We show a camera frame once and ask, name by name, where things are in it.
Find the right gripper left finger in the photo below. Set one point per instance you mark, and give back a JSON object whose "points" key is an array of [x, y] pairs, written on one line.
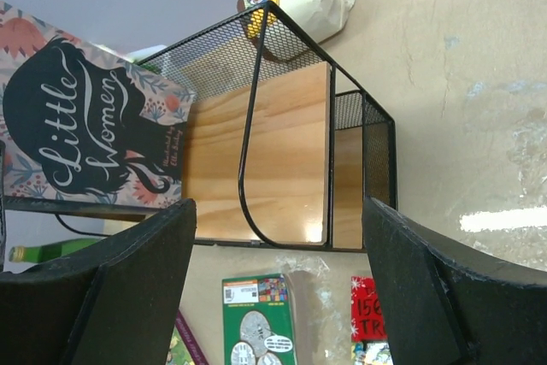
{"points": [[113, 302]]}

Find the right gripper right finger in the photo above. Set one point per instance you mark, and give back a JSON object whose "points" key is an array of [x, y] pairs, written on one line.
{"points": [[446, 303]]}

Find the red patterned book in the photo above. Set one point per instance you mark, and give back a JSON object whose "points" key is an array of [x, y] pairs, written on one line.
{"points": [[369, 343]]}

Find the Little Women book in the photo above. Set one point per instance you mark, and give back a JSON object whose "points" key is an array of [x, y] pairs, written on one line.
{"points": [[81, 124]]}

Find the purple 117-storey treehouse book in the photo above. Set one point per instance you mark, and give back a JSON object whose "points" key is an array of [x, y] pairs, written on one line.
{"points": [[183, 348]]}

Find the green glass bottle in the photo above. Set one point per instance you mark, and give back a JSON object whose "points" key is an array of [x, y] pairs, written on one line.
{"points": [[47, 252]]}

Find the green coin book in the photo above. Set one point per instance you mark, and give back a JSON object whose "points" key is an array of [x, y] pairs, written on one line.
{"points": [[258, 326]]}

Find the wood and wire shelf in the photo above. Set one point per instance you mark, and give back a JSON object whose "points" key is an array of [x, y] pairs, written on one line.
{"points": [[281, 143]]}

